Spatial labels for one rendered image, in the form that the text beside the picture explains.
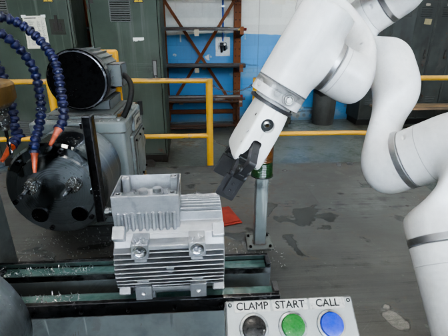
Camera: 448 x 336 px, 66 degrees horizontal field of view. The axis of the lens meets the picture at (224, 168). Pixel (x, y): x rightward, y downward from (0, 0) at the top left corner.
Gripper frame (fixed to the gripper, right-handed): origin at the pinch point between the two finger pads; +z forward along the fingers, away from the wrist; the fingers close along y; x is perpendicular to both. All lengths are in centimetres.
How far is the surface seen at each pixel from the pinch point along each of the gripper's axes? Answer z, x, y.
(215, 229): 8.9, -3.2, -0.9
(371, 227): 7, -64, 43
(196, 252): 13.2, -1.6, -3.5
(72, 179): 26.6, 26.2, 25.8
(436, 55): -164, -309, 468
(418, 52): -153, -282, 468
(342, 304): 1.1, -17.2, -20.0
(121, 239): 17.7, 10.8, -1.9
